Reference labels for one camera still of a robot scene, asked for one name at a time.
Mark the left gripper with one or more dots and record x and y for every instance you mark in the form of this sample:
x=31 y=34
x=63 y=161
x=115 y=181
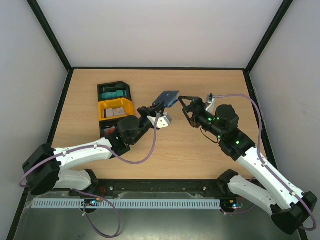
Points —
x=152 y=111

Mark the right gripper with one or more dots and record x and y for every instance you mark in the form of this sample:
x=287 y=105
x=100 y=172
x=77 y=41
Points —
x=193 y=112

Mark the dark blue card holder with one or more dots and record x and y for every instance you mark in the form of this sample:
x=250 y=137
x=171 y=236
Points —
x=167 y=98

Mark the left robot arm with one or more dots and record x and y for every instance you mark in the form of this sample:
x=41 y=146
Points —
x=51 y=168

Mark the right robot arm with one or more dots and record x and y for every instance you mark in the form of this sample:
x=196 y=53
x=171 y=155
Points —
x=288 y=205

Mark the yellow card bin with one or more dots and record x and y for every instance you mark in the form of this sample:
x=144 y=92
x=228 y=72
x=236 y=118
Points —
x=116 y=103

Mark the teal card stack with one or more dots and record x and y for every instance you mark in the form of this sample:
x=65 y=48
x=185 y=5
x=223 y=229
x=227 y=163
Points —
x=113 y=95

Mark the black bin with teal cards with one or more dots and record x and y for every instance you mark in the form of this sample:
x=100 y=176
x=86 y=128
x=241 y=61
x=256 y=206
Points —
x=112 y=87

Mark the black bin with red cards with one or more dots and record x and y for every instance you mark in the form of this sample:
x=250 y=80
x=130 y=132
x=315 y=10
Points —
x=117 y=144

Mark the red white card stack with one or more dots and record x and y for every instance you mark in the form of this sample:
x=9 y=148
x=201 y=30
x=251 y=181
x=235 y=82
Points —
x=108 y=131

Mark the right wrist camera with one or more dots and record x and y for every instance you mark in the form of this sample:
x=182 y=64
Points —
x=210 y=103

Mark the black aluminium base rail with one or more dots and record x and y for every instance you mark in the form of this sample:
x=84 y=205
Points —
x=114 y=187

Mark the white slotted cable duct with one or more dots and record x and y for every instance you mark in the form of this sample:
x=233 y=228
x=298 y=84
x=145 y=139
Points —
x=63 y=203

